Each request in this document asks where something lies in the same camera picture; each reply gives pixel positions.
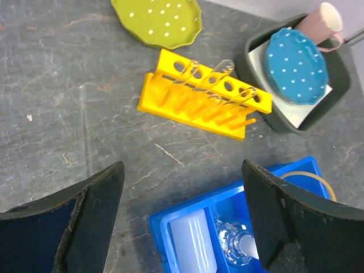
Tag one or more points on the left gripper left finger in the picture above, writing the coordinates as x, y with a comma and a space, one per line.
67, 231

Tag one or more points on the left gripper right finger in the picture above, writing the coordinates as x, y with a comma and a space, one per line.
329, 235

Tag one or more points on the glass flask white stopper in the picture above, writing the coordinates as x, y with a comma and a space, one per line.
237, 243

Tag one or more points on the yellow rubber tube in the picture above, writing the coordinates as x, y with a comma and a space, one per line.
316, 177

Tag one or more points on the wash bottle red cap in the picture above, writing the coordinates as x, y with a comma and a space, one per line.
193, 244

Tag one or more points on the clear test tube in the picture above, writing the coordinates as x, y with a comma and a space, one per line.
210, 103
218, 73
241, 98

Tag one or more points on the dark green tray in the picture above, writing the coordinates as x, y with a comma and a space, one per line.
339, 80

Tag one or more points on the clear glass tube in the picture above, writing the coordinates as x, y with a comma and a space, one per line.
188, 72

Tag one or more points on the blue plastic organizer tray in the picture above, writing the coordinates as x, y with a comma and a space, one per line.
228, 204

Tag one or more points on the white square plate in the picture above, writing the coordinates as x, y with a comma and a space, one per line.
294, 113

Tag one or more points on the yellow test tube rack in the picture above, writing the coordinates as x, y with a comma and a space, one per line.
184, 105

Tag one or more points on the blue dotted plate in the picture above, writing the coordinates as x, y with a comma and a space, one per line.
295, 67

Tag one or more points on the pink mug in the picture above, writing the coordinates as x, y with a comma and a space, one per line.
324, 23

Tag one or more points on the green dotted plate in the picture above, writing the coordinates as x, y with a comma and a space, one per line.
168, 24

